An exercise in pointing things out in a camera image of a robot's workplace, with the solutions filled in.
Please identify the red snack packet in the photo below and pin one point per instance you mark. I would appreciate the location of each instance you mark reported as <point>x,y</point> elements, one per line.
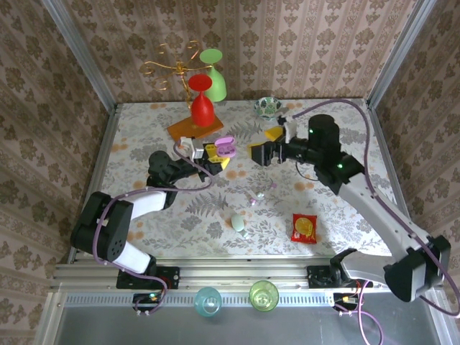
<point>303,230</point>

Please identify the perforated metal strip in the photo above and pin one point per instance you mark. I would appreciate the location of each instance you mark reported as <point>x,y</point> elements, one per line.
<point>235,299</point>

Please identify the patterned ceramic bowl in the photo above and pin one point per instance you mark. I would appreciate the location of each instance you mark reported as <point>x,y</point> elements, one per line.
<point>267,108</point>

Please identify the teal glass cup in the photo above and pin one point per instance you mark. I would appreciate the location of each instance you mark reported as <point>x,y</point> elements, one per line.
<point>207,302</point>

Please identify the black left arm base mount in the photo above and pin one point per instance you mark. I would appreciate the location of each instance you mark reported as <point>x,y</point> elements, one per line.
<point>172,276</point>

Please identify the aluminium side rail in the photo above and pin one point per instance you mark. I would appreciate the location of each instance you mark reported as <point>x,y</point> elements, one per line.
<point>101,151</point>
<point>386,151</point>

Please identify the green glass cup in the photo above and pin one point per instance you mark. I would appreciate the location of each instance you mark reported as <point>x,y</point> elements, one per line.
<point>264,296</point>

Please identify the purple earbud charging case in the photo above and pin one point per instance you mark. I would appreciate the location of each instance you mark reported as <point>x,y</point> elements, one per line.
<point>225,147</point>

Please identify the floral patterned table mat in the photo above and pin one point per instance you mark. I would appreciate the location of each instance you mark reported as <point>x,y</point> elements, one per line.
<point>143,122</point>

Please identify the long aluminium mounting rail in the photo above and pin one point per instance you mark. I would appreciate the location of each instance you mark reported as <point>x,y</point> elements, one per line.
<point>244,273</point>

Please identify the green wine glass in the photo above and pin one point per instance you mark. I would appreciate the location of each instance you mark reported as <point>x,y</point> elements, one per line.
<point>217,88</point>

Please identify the small black controller board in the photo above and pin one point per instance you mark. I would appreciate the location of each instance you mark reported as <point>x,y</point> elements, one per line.
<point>147,298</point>
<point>345,299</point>

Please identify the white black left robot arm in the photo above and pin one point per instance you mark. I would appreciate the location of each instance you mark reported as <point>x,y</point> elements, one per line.
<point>143,205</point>

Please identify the red wine glass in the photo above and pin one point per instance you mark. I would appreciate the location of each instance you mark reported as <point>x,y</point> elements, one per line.
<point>203,108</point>

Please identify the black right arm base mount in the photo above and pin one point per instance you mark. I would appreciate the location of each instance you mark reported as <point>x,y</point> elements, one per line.
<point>316,278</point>

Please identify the grey metal shelf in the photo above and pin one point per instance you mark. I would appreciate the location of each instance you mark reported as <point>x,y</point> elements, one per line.
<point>287,327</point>

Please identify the aluminium frame post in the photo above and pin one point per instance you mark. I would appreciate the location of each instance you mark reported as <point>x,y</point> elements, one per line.
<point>398,54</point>
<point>82,54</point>

